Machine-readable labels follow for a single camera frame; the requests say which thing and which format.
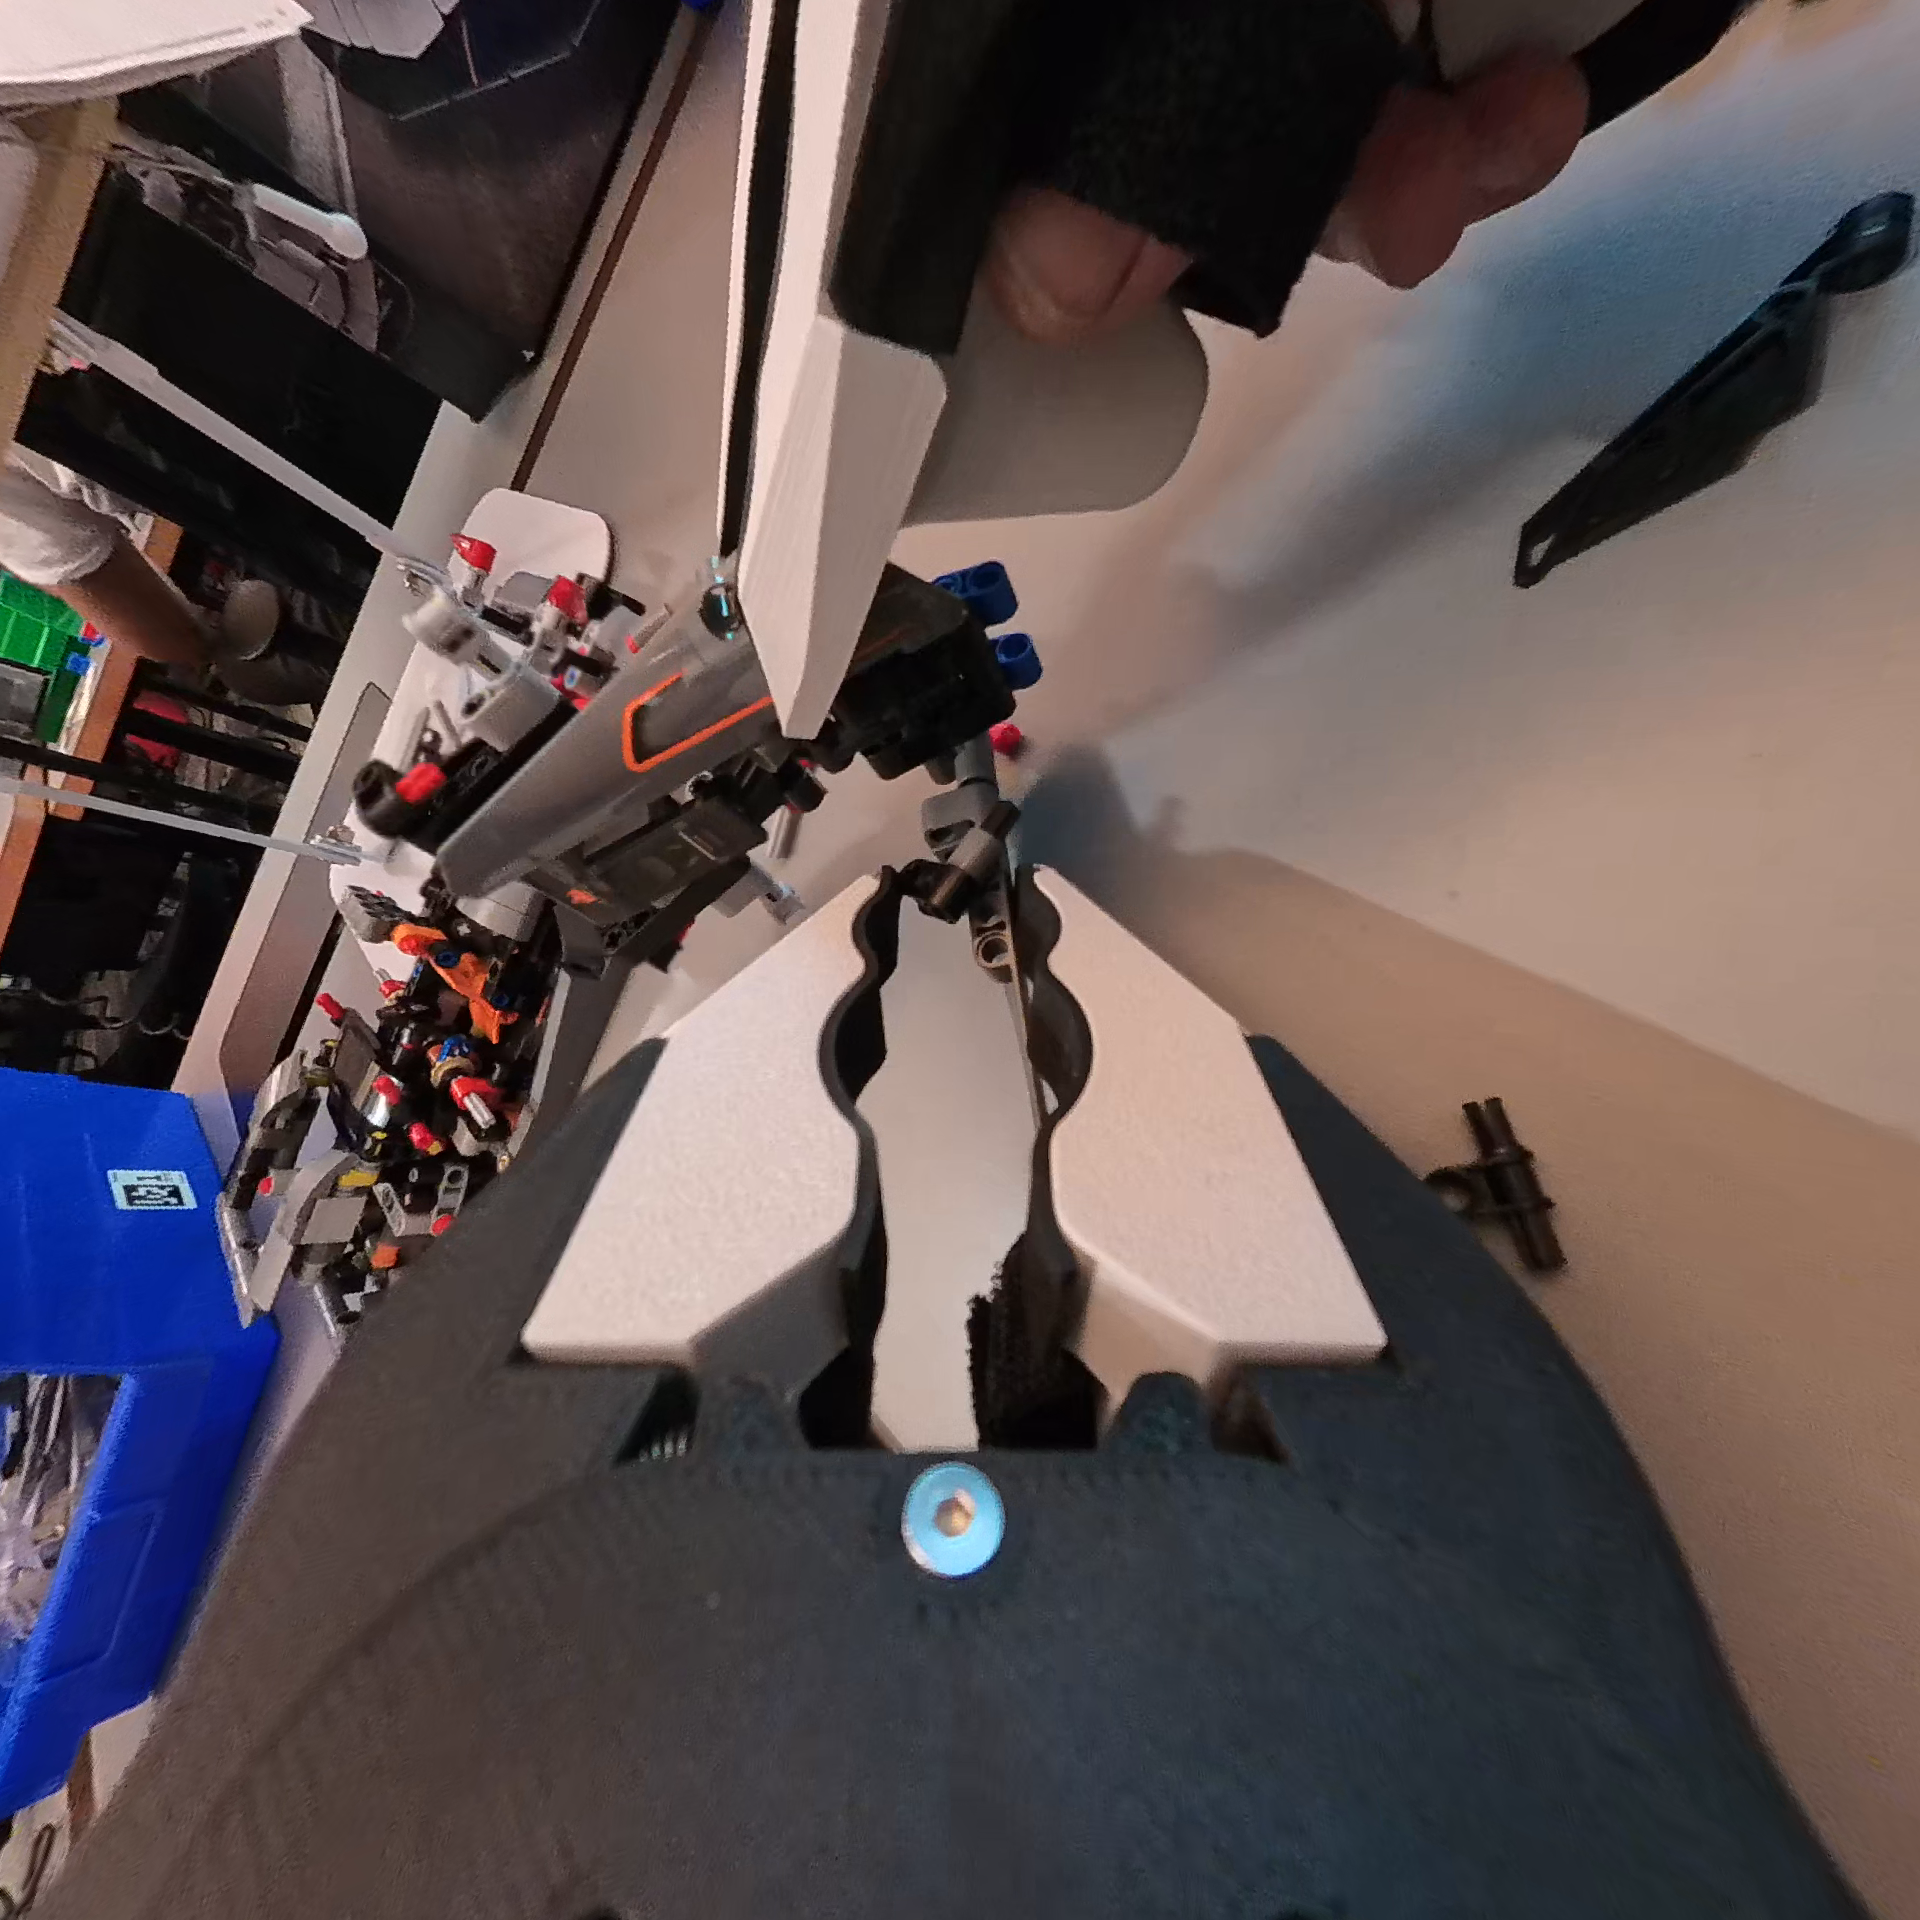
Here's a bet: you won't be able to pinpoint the black lego wing panel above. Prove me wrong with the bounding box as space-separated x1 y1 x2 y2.
1510 193 1920 590

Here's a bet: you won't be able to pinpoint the white stand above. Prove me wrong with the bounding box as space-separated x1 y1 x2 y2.
0 306 453 864

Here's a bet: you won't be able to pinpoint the clear plastic bags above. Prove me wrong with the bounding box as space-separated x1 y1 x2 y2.
0 1371 122 1654

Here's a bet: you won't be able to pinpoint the grey orange-striped lego panel assembly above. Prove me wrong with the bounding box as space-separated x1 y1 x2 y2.
352 562 1051 1128

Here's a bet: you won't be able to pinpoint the large lego car model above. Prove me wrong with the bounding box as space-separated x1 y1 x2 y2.
217 534 646 1337

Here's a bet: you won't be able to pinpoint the beige support beam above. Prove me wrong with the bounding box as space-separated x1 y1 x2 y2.
0 97 122 454

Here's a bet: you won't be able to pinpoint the person's right hand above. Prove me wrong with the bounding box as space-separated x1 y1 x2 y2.
982 48 1593 350

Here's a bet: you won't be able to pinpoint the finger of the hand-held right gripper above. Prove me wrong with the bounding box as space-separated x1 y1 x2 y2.
713 0 798 590
739 0 953 741

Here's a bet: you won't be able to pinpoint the white paper stack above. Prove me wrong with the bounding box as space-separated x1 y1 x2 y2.
0 0 318 114

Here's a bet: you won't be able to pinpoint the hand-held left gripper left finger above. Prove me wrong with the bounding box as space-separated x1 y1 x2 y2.
518 871 904 1450

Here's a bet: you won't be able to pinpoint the black T-shaped pin connector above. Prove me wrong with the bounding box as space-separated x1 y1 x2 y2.
1421 1097 1573 1279

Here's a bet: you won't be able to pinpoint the blue bin with square tag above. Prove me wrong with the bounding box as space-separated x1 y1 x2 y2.
0 1069 283 1821

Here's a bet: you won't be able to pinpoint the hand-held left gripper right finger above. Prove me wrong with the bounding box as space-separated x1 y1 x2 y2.
966 866 1390 1450

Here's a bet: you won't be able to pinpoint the printed lego set box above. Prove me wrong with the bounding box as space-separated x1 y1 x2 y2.
113 0 707 423

